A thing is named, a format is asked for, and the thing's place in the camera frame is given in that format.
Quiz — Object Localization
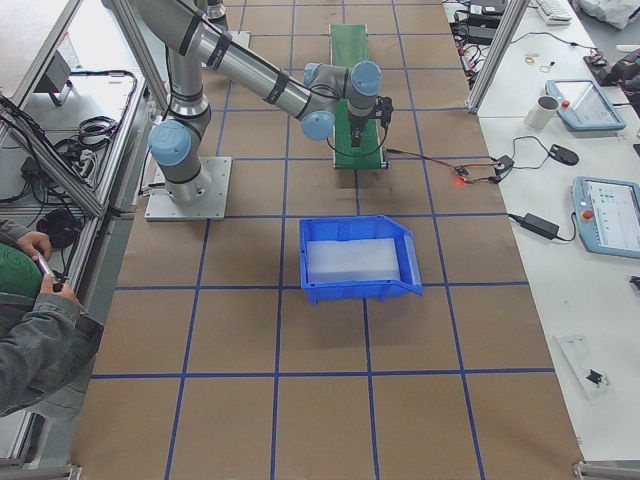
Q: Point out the black computer mouse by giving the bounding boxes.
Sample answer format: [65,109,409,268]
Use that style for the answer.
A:
[549,144,579,166]

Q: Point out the black table power adapter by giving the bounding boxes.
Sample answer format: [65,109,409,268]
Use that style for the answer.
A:
[520,213,559,240]

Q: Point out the green conveyor belt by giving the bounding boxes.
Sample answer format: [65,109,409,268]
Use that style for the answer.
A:
[330,24,389,170]

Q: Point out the grey jacket forearm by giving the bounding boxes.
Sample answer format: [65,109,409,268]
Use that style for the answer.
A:
[1,293,103,423]

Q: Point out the teach pendant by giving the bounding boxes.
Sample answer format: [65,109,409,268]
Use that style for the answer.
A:
[571,176,639,259]
[545,79,626,132]

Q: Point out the person left hand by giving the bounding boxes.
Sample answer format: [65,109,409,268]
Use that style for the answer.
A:
[15,231,53,261]

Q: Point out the black inline switch box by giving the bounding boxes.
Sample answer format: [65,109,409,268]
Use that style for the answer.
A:
[493,155,514,178]

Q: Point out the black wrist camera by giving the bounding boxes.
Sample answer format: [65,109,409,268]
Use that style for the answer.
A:
[375,96,394,129]

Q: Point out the clear plastic bag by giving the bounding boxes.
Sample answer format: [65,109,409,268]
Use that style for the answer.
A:
[552,334,611,401]

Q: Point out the blue plastic bin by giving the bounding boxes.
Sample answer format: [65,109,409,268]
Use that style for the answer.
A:
[299,215,424,304]

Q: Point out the smartphone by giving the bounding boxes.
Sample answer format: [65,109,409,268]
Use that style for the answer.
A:
[36,254,57,280]

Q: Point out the aluminium frame rail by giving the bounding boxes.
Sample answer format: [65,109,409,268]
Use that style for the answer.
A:
[467,0,529,114]

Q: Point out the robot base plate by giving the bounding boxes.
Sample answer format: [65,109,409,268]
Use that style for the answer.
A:
[144,157,232,221]

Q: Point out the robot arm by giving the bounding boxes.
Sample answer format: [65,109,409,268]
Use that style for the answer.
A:
[137,1,387,220]

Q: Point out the white mug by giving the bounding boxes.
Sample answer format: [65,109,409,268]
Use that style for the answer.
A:
[524,95,559,131]

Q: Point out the small circuit board red LED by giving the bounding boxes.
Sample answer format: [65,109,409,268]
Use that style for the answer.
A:
[453,165,469,182]

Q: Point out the red black wire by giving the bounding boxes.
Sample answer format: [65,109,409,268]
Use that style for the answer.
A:
[385,147,501,184]

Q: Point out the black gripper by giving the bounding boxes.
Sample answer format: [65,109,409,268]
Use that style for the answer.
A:
[348,112,369,147]

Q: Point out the lower teach pendant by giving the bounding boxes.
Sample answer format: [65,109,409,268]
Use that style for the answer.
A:
[571,176,639,259]

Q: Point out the person right hand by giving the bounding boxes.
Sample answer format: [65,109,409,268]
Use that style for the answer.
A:
[40,274,80,305]

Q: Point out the upper teach pendant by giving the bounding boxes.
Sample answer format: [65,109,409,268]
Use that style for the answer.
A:
[545,79,626,132]

